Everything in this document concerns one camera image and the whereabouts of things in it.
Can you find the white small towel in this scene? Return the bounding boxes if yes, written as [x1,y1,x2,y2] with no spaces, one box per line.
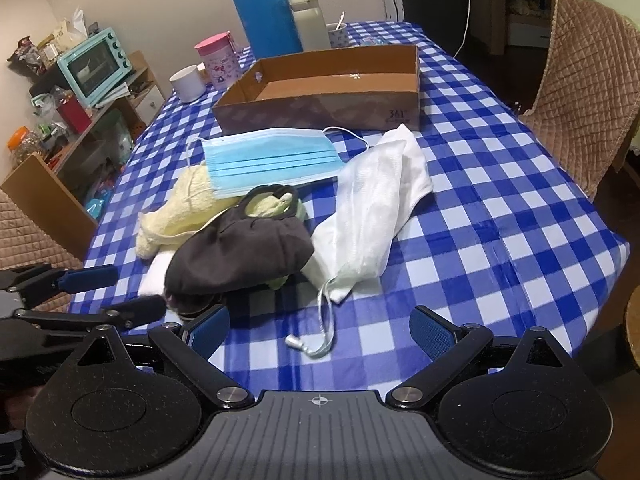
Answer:
[138,249,176,296]

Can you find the pale yellow towel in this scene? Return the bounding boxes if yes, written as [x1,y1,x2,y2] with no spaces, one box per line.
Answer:
[134,164,239,260]

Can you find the black fabric pouch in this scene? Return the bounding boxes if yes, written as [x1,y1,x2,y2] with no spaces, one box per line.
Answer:
[165,184,314,316]

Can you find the white drawstring cloth bag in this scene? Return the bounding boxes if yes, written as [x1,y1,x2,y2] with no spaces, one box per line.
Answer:
[285,125,433,359]

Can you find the light blue surgical mask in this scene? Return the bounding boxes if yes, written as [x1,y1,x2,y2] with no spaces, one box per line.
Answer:
[201,127,364,198]

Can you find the light green cleaning cloth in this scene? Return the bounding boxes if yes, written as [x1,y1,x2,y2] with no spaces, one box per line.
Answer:
[245,193,307,221]

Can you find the left quilted brown chair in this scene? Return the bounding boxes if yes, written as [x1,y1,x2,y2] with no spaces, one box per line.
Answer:
[0,187,86,313]

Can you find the quilted brown chair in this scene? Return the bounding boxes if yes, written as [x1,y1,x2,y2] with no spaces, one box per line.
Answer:
[521,0,639,200]
[0,187,86,313]

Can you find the wooden shelf cabinet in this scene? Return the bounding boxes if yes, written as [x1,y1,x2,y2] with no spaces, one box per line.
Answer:
[1,51,165,259]

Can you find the blue white checkered tablecloth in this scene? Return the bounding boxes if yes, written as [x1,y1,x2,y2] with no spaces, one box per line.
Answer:
[67,19,632,401]

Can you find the orange lid glass jar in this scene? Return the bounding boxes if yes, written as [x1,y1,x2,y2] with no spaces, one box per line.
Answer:
[6,126,46,168]

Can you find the red box on shelf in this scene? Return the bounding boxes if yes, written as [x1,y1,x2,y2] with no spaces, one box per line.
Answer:
[56,96,91,134]

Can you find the mint green toaster oven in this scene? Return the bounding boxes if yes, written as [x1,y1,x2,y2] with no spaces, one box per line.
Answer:
[56,27,134,107]

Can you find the white mug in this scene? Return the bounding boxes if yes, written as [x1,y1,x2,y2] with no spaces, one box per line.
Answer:
[169,65,206,104]

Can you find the brown cardboard box tray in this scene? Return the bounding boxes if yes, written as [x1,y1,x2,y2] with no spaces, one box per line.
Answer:
[213,44,421,134]

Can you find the pink hello kitty container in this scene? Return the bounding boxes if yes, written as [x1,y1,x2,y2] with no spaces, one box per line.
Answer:
[194,32,242,91]

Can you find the right quilted brown chair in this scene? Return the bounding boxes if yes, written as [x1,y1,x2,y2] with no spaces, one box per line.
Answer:
[521,0,639,200]

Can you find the tall blue thermos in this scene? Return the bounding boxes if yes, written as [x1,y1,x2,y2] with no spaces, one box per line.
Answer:
[232,0,303,60]

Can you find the cream white bottle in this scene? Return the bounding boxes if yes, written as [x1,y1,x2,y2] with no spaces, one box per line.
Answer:
[290,0,331,52]

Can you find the patterned cup with spoon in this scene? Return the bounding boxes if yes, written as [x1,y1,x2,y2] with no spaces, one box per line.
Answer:
[326,12,349,49]

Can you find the white power cable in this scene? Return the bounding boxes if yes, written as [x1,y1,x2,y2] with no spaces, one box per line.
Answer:
[451,0,475,58]

